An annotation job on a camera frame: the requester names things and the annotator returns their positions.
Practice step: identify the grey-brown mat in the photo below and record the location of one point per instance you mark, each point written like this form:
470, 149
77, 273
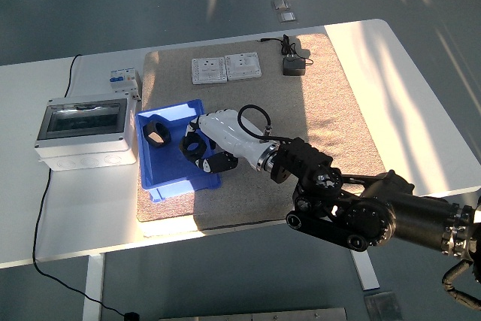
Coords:
330, 110

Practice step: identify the white table leg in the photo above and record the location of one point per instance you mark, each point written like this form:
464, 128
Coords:
93, 287
363, 270

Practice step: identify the flat silver floor socket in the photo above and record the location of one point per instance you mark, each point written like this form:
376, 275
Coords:
286, 17

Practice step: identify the square metal floor plate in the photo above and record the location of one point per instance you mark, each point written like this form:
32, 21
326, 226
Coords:
383, 306

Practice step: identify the floor socket with lid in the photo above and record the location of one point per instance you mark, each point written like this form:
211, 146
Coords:
280, 4

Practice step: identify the blue plastic bin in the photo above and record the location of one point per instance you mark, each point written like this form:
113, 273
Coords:
169, 170

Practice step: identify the white circuit breaker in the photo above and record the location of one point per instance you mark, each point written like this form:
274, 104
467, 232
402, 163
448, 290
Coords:
122, 78

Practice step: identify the white electrical distribution box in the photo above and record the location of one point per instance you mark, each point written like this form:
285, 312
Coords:
86, 150

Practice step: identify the black power adapter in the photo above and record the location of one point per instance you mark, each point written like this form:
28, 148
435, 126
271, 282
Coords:
294, 67

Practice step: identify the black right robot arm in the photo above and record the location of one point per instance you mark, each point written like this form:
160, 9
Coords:
308, 159

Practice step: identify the white wall socket panel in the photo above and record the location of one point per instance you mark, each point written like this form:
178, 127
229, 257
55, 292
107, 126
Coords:
209, 71

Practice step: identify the white wall switch panel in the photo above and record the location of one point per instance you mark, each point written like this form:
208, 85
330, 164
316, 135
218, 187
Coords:
243, 66

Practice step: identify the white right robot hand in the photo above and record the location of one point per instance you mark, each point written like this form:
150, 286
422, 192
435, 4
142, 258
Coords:
225, 129

